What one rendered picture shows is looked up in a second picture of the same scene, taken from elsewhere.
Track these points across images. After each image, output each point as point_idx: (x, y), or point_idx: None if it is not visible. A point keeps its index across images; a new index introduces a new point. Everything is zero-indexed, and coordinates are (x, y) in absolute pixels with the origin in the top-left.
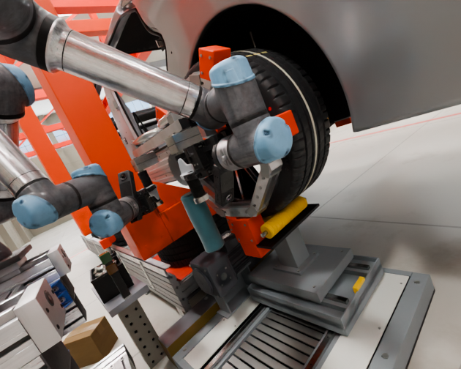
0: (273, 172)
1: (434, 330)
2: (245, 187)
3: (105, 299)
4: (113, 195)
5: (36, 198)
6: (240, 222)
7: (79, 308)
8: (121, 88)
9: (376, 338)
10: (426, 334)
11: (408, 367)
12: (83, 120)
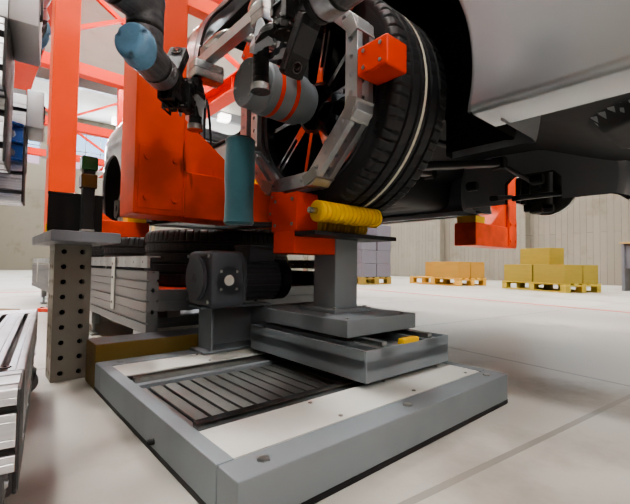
0: (357, 115)
1: (487, 426)
2: None
3: (53, 227)
4: (161, 26)
5: None
6: (287, 195)
7: (23, 179)
8: None
9: (404, 395)
10: (474, 427)
11: (434, 442)
12: None
